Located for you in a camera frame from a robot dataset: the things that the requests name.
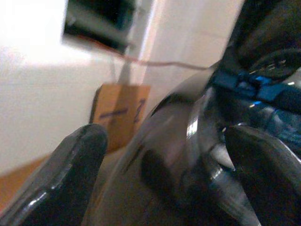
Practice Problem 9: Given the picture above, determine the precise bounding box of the black framed wall opening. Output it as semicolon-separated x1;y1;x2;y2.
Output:
62;0;137;51

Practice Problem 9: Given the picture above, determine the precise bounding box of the brown cardboard box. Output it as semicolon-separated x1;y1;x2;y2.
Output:
90;82;151;153

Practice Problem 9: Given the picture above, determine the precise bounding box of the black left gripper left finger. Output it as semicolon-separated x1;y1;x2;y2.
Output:
0;123;109;226

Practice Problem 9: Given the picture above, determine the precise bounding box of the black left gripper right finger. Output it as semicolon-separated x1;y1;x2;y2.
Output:
224;124;301;226

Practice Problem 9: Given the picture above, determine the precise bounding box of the black washing machine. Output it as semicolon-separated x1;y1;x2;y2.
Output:
81;0;301;226

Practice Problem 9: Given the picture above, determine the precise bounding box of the thin red cable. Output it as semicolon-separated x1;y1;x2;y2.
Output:
77;35;212;71

